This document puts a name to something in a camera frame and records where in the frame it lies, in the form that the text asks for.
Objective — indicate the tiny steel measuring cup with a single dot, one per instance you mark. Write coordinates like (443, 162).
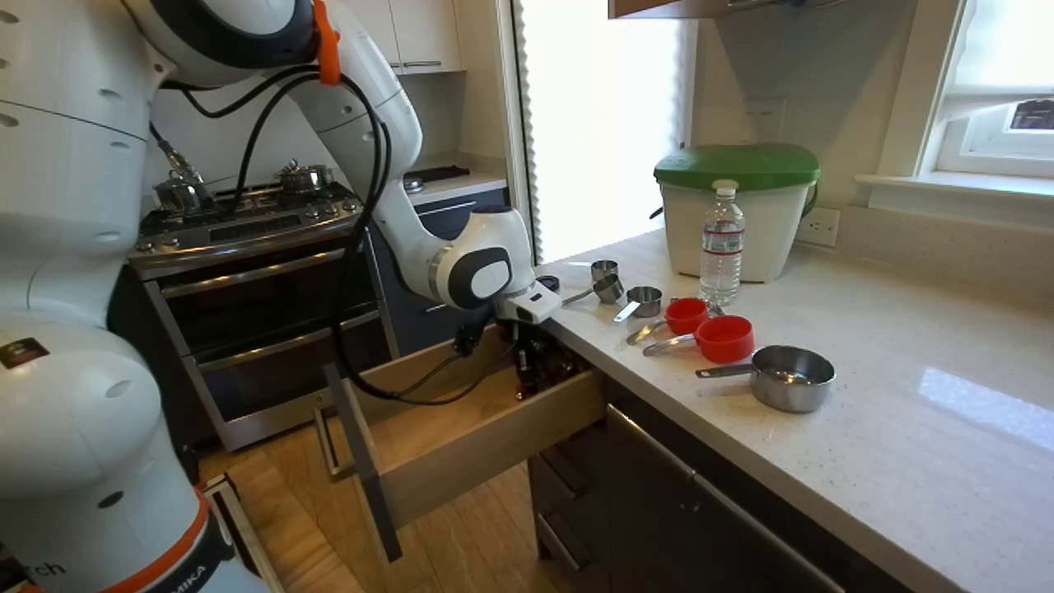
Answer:
(607, 283)

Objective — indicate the stainless steel oven range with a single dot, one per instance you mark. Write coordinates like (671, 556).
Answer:
(264, 331)

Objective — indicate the white wall cabinet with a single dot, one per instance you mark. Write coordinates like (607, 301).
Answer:
(423, 34)

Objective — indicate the large red measuring cup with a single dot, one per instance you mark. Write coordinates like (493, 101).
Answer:
(725, 338)

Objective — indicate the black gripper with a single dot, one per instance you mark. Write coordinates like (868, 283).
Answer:
(531, 343)

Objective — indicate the open wooden drawer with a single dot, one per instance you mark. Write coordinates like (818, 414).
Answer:
(462, 438)

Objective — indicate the dark counter base cabinet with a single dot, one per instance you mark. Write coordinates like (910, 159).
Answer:
(660, 515)

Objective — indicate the small black round object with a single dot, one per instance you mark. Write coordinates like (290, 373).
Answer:
(548, 281)

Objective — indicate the steel kettle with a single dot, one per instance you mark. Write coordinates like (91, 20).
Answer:
(178, 191)

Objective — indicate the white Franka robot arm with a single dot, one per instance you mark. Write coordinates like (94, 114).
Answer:
(68, 438)

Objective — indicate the clear plastic water bottle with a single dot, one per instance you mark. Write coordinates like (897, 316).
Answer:
(721, 247)

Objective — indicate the large steel measuring cup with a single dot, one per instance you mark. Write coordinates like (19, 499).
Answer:
(793, 380)

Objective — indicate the pile of metal utensils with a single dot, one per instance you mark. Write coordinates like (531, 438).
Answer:
(568, 360)

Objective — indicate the white framed window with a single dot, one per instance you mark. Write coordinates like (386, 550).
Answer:
(1000, 101)

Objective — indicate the small steel measuring cup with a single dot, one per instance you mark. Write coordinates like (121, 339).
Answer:
(644, 301)

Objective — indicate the small red measuring cup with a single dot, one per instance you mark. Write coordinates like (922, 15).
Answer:
(686, 313)

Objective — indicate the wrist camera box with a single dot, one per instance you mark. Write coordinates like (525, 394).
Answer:
(536, 305)

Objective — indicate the white bin with green lid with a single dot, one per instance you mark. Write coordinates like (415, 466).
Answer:
(734, 208)

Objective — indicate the bright glass door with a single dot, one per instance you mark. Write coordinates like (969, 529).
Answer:
(596, 121)

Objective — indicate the white wall outlet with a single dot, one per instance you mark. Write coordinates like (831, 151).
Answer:
(822, 225)

